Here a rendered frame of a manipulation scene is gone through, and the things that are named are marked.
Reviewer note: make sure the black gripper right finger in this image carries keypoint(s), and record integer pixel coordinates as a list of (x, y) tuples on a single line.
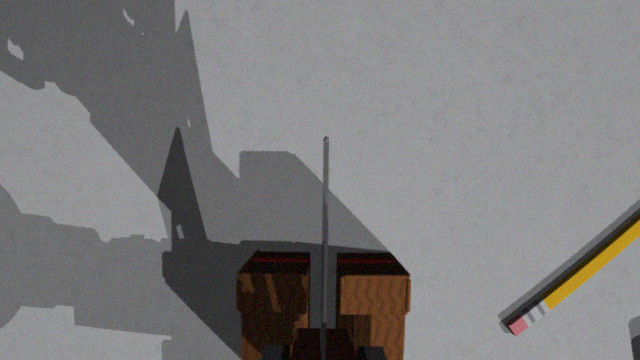
[(371, 353)]

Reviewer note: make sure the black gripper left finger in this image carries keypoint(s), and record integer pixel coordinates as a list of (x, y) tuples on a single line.
[(276, 352)]

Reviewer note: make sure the brown wooden block with red band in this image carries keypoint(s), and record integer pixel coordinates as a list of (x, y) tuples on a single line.
[(373, 292)]

